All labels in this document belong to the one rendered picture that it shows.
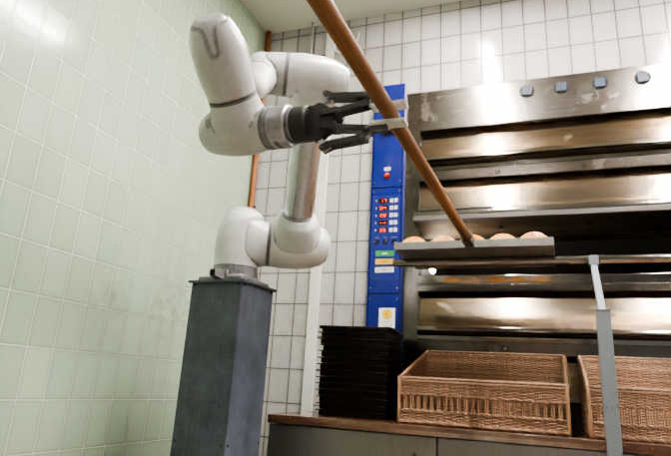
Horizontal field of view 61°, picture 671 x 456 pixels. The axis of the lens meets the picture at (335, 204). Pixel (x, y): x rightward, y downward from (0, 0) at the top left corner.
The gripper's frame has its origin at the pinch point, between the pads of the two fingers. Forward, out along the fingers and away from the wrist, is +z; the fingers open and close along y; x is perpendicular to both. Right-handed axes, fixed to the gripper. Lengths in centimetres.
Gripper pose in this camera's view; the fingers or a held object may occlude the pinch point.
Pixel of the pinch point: (388, 115)
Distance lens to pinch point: 112.1
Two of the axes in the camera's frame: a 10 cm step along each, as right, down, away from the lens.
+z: 9.3, -0.5, -3.6
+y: -0.6, 9.5, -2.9
